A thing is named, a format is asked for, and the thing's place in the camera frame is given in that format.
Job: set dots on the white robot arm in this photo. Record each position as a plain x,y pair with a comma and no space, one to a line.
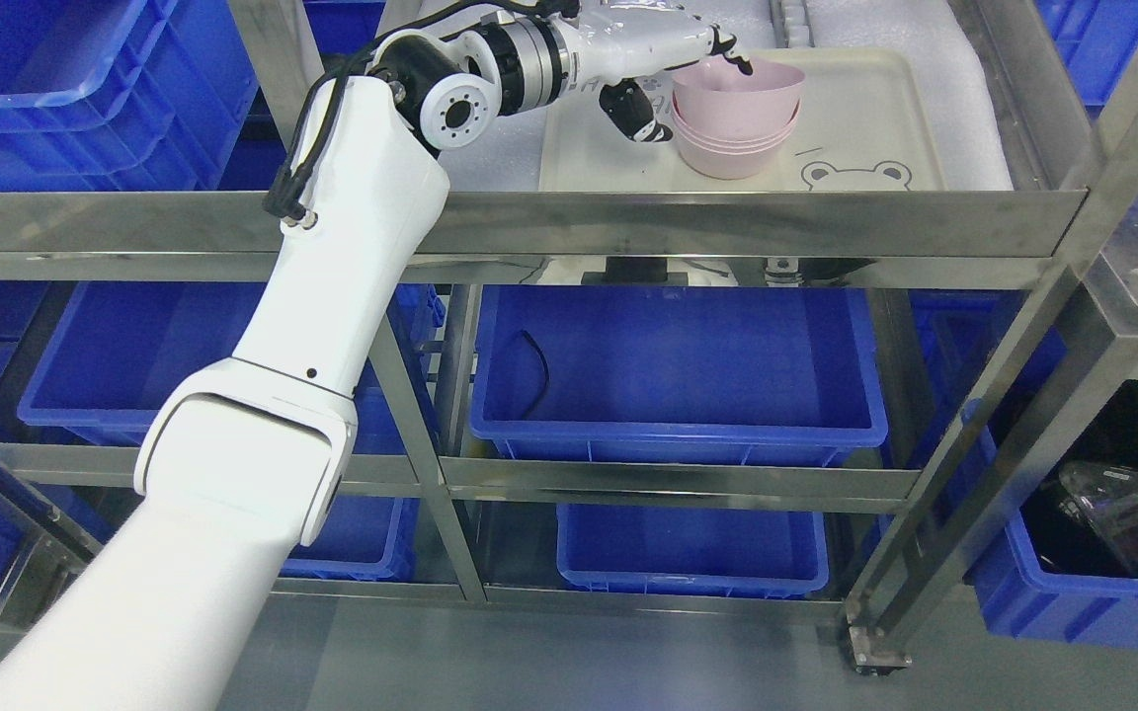
242,462

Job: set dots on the blue bin shelf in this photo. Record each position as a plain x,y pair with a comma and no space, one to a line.
662,550
677,374

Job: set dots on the blue bin shelf upper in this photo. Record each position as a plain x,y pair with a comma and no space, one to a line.
677,374

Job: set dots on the black helmet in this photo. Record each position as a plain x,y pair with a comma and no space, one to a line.
1083,518

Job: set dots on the blue bin shelf lower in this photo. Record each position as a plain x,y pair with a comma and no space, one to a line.
662,550

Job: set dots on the pink ikea bowl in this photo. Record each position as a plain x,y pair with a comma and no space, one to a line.
716,99

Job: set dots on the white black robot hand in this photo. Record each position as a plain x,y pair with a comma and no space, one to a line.
611,45

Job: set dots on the steel shelf rack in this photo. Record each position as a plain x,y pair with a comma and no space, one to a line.
962,286

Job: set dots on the stacked pink bowls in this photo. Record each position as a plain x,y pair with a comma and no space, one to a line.
728,160

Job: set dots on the blue bin holding helmet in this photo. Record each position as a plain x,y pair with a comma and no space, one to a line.
1017,598

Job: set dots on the white foam sheet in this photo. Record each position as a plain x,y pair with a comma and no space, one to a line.
948,71

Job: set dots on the blue bin left upper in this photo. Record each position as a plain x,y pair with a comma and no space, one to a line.
121,348

